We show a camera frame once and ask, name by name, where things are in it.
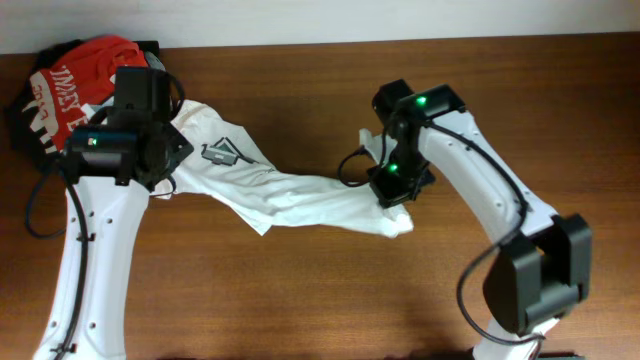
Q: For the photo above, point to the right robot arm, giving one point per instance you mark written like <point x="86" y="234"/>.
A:
<point x="542" y="260"/>

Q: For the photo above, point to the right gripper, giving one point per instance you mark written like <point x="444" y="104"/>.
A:
<point x="388" y="194"/>

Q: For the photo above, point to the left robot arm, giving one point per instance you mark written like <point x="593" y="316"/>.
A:
<point x="110" y="168"/>

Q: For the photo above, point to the black folded t-shirt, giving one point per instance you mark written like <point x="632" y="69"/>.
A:
<point x="18" y="120"/>

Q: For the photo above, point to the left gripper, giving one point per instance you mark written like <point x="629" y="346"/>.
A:
<point x="179" y="151"/>

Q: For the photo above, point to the red folded t-shirt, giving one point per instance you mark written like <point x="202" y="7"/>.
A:
<point x="83" y="76"/>

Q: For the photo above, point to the white t-shirt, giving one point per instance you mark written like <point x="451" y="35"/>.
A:
<point x="227" y="165"/>

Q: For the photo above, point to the grey folded garment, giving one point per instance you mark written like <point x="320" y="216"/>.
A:
<point x="153" y="61"/>

